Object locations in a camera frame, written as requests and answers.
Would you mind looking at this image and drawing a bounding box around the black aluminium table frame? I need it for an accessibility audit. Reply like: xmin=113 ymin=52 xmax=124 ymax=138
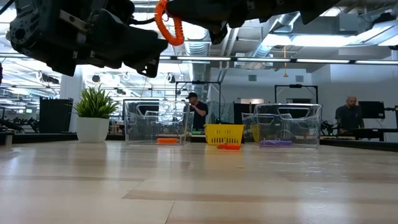
xmin=0 ymin=133 xmax=398 ymax=152

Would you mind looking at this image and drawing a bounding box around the black background desk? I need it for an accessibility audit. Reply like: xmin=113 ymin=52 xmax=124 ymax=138
xmin=351 ymin=127 xmax=398 ymax=141

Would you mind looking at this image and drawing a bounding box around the silver ventilation duct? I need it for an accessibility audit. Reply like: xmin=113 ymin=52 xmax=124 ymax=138
xmin=182 ymin=21 xmax=213 ymax=83

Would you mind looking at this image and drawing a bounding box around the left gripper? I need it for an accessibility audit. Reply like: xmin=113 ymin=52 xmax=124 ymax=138
xmin=30 ymin=0 xmax=169 ymax=78

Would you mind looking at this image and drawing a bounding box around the black cabinet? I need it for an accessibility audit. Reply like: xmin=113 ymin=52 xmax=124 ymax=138
xmin=39 ymin=98 xmax=74 ymax=134

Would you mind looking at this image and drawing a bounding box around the yellow hanging cord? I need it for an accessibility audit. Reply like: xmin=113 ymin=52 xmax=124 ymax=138
xmin=282 ymin=45 xmax=289 ymax=78

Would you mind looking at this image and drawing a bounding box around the clear plastic bin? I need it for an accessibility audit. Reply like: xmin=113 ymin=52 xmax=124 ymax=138
xmin=241 ymin=103 xmax=323 ymax=148
xmin=123 ymin=99 xmax=195 ymax=146

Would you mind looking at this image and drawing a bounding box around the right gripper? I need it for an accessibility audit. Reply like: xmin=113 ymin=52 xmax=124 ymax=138
xmin=166 ymin=0 xmax=341 ymax=45

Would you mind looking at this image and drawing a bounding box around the yellow plastic basket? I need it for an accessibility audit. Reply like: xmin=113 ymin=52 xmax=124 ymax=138
xmin=204 ymin=123 xmax=246 ymax=146

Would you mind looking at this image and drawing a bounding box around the person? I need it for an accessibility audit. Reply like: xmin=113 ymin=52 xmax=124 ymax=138
xmin=185 ymin=91 xmax=210 ymax=130
xmin=335 ymin=95 xmax=365 ymax=130

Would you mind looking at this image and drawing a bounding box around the long ceiling light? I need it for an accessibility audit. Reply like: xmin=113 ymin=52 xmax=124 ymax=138
xmin=354 ymin=60 xmax=398 ymax=65
xmin=295 ymin=58 xmax=351 ymax=64

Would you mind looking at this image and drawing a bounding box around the green plant in white pot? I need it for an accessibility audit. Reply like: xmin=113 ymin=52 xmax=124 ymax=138
xmin=73 ymin=86 xmax=121 ymax=143

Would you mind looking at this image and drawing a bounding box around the black monitor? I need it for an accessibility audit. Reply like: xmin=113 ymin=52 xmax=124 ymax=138
xmin=358 ymin=101 xmax=386 ymax=119

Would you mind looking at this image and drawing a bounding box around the black camera cable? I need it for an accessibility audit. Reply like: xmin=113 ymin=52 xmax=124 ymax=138
xmin=128 ymin=16 xmax=157 ymax=26

